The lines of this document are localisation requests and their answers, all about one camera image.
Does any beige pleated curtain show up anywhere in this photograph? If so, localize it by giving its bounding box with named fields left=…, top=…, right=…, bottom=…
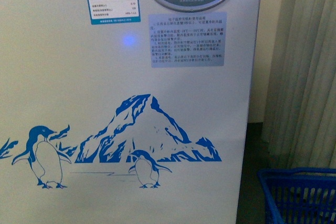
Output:
left=262, top=0, right=335, bottom=168

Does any pale blue instruction sticker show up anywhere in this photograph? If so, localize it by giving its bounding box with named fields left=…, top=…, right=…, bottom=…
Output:
left=149, top=12, right=227, bottom=68

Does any blue plastic shopping basket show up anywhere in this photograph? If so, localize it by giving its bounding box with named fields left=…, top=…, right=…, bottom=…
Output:
left=257, top=167, right=335, bottom=223

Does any white chest freezer with penguins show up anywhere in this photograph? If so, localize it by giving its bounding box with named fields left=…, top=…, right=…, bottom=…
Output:
left=1, top=0, right=260, bottom=223

